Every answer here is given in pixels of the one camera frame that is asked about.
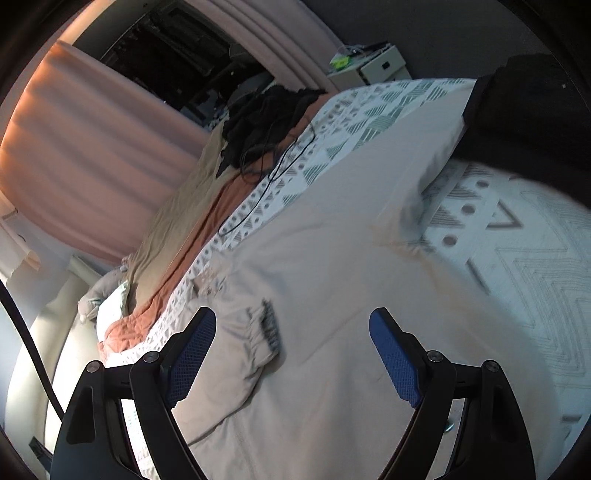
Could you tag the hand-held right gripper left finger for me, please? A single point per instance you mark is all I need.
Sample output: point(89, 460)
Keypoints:
point(194, 353)

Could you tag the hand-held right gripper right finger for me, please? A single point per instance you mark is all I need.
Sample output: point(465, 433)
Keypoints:
point(397, 364)

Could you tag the pile of black clothes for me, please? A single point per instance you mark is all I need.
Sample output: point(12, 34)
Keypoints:
point(263, 120)

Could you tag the grey plush toy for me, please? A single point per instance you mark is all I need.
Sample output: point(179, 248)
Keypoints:
point(99, 290)

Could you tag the orange blanket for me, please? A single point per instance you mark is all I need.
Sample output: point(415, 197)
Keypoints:
point(203, 230)

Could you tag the tan cloth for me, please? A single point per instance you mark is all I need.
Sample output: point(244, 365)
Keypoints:
point(184, 217)

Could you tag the cream padded headboard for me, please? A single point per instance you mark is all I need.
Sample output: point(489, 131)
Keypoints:
point(60, 314)

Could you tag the patterned white bedspread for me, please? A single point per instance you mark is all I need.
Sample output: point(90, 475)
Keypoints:
point(508, 240)

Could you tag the pink curtain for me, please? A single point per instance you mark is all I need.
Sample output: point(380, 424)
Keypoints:
point(286, 41)
point(92, 138)

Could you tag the black garment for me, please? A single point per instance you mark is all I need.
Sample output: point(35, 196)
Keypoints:
point(521, 115)

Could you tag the white nightstand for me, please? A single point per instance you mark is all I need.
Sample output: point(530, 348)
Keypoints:
point(383, 67)

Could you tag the dark window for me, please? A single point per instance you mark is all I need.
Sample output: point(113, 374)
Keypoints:
point(166, 50)

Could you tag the green item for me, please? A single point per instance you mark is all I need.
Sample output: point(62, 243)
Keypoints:
point(340, 61)

